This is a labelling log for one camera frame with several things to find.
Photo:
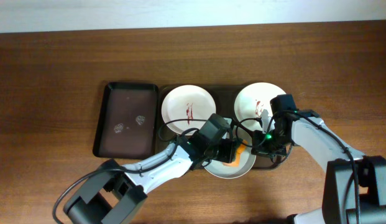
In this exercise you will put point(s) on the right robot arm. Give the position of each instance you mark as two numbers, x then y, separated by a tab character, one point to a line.
355	184

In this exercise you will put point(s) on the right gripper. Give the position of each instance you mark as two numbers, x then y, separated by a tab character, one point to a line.
257	137

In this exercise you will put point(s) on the large dark brown tray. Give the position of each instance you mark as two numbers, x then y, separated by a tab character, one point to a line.
224	97

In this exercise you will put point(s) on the white plate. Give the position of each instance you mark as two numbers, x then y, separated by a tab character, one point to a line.
246	161
185	104
252	100

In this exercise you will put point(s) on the green orange sponge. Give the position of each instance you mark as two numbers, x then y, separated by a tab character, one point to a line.
235	162

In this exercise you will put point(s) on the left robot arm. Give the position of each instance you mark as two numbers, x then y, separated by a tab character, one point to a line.
114	193

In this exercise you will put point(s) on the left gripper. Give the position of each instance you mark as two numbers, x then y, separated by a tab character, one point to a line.
229	146

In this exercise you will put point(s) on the white plate front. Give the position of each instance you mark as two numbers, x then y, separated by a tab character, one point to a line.
246	161

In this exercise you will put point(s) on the small black tray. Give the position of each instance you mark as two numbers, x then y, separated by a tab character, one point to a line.
127	121

